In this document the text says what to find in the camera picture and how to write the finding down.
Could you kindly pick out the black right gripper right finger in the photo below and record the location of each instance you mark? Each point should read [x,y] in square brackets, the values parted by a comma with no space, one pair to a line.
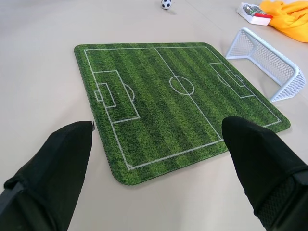
[262,168]

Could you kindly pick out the green soccer field mat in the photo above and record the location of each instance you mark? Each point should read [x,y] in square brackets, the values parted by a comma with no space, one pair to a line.
[173,108]

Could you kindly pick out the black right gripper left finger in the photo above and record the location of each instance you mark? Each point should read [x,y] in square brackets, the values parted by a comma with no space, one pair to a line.
[48,173]

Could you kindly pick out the white miniature soccer goal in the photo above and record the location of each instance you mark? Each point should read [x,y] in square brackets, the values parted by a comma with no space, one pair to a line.
[269,62]

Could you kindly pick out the yellow cloth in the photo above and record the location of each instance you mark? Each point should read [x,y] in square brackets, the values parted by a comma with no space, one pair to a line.
[288,19]

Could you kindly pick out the small soccer ball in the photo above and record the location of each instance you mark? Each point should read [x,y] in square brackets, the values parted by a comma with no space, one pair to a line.
[166,4]

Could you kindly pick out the white box with red label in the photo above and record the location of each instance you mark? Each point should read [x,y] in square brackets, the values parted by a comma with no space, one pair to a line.
[253,14]

